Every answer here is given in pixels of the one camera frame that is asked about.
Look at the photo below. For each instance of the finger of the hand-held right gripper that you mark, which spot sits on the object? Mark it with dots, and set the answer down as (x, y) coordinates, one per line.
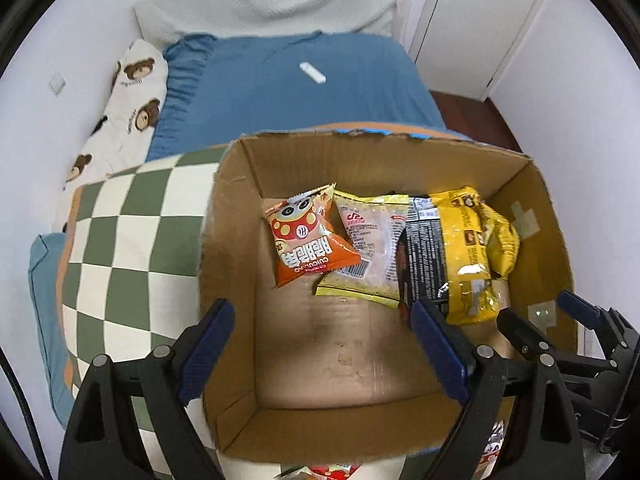
(580, 307)
(520, 330)

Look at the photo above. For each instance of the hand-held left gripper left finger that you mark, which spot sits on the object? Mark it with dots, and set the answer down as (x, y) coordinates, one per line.
(210, 345)

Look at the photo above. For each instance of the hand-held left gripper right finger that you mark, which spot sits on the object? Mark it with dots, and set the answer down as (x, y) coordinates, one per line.
(440, 345)

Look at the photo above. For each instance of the black snack packet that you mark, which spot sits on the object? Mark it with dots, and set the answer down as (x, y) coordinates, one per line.
(425, 255)

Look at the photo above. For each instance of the yellow snack packet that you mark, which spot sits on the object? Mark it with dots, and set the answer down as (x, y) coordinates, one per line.
(470, 240)

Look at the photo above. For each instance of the cow print snack packet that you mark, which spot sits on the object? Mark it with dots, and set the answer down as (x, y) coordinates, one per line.
(494, 445)

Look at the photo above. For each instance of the brown cardboard box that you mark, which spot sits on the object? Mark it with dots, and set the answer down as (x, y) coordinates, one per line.
(325, 350)

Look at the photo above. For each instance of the clear yellow-edged snack packet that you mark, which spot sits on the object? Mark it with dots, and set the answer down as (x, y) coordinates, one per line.
(370, 245)

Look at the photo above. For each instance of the orange snack packet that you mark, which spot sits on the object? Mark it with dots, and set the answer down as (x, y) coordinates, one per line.
(305, 240)

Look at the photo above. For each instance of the red green snack packet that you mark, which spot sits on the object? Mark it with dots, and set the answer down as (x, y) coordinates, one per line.
(330, 472)

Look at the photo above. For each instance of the green white checkered blanket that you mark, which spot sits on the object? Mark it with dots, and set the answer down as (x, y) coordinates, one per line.
(135, 240)

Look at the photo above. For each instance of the light blue cushion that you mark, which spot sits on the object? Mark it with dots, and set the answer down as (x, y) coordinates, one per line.
(42, 300)

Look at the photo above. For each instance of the blue bed sheet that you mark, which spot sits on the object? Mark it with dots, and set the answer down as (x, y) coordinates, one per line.
(300, 95)

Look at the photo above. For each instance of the bear print pillow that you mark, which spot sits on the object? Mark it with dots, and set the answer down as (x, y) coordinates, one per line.
(135, 90)

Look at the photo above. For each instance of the white remote control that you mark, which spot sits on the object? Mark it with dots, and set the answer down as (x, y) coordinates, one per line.
(312, 72)

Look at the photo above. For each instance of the white door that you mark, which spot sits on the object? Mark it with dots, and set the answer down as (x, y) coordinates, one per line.
(480, 25)

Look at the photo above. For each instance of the white quilted pillow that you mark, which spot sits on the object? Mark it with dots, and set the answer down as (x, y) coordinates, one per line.
(280, 10)

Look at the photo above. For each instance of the white wall switch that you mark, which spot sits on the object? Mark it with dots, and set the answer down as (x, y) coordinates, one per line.
(57, 83)

